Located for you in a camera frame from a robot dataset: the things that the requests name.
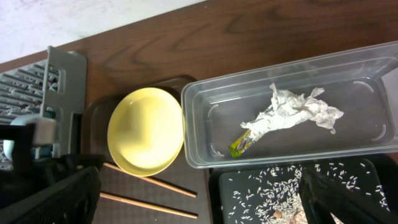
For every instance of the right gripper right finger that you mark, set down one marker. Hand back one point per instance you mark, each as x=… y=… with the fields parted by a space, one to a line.
x=322 y=199

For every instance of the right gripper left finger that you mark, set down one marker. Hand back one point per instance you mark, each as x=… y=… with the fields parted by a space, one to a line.
x=71 y=200

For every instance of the wooden chopstick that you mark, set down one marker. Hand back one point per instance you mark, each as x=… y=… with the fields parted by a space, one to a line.
x=150 y=206
x=154 y=181

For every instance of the rice food scraps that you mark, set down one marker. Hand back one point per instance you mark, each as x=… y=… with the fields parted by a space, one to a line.
x=271 y=195

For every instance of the yellow green snack wrapper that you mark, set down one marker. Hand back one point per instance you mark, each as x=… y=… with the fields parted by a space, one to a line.
x=240 y=145

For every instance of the white paper napkin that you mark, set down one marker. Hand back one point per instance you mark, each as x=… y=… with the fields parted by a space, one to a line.
x=288 y=109

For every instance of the yellow round plate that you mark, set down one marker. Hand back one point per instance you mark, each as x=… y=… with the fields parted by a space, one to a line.
x=145 y=132

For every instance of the light blue bowl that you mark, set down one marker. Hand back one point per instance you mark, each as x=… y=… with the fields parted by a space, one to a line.
x=27 y=132

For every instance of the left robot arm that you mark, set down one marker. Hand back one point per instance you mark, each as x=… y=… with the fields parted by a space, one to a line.
x=29 y=176

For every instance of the black waste tray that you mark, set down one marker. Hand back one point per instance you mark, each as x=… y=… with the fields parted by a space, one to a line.
x=384 y=166

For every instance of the grey plastic dishwasher rack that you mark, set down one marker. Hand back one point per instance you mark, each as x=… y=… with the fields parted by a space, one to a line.
x=54 y=87

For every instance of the clear plastic waste bin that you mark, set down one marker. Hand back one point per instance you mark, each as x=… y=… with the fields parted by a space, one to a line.
x=362 y=83

